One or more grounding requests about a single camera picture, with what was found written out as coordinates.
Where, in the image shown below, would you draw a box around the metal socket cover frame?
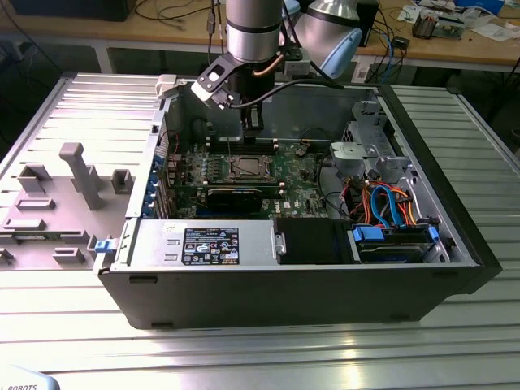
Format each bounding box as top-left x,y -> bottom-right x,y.
231,155 -> 271,180

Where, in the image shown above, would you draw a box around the black RAM slot bank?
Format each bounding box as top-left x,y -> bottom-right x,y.
206,135 -> 280,155
174,181 -> 285,197

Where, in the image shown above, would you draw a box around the CPU socket with pins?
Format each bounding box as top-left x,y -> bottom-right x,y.
228,154 -> 273,181

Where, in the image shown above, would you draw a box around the finned CPU cooler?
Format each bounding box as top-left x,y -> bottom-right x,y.
411,11 -> 439,41

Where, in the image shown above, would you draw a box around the pale grey case latch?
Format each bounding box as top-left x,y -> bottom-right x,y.
154,73 -> 180,101

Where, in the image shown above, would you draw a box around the green RAM stick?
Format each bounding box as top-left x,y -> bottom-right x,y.
11,232 -> 56,243
176,182 -> 282,190

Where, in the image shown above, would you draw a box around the green Dell motherboard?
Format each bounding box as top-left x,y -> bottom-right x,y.
168,140 -> 328,223

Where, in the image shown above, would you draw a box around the white label sheet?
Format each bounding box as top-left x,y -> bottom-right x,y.
350,55 -> 371,85

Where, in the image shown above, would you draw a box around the silver metal drive cage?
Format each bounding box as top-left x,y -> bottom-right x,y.
329,99 -> 422,182

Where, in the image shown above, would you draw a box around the wooden workbench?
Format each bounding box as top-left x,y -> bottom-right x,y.
0,0 -> 520,78

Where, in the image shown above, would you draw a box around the silver power supply unit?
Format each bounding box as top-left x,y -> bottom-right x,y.
128,219 -> 286,269

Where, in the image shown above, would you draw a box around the black plastic shroud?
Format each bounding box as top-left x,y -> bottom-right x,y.
274,217 -> 355,266

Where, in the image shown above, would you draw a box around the black monitor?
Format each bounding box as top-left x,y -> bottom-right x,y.
10,0 -> 132,24

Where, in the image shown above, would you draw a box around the black grey PC case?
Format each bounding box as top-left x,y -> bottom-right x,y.
92,74 -> 504,331

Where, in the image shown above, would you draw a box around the hard disk blue carrier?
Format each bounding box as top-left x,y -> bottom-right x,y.
348,224 -> 444,265

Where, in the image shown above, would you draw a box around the blue plastic latch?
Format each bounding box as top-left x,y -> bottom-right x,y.
93,238 -> 117,256

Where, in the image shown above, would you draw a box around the grey parts rack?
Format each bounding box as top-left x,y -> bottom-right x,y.
0,141 -> 137,272

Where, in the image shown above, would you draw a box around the blue cardboard box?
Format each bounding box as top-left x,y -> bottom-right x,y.
453,0 -> 507,16

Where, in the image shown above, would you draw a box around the white paper sheets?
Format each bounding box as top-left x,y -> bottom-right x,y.
470,22 -> 520,43

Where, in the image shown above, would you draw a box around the pale blue teach pendant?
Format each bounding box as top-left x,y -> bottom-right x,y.
0,362 -> 63,390

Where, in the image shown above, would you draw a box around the copper coloured cable loop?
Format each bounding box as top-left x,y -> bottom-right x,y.
251,54 -> 285,78

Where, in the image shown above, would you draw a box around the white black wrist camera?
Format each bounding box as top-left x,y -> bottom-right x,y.
190,54 -> 239,111

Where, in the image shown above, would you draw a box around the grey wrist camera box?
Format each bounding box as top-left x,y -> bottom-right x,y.
283,47 -> 312,77

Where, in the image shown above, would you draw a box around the black camera cable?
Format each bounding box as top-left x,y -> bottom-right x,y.
225,60 -> 346,110

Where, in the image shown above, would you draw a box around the blue SATA cable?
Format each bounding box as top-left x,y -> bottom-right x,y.
370,184 -> 404,229

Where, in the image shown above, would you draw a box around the orange wire bundle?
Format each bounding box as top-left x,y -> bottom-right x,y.
343,178 -> 422,228

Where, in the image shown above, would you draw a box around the metal drive bracket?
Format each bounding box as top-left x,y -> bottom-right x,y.
436,15 -> 467,41

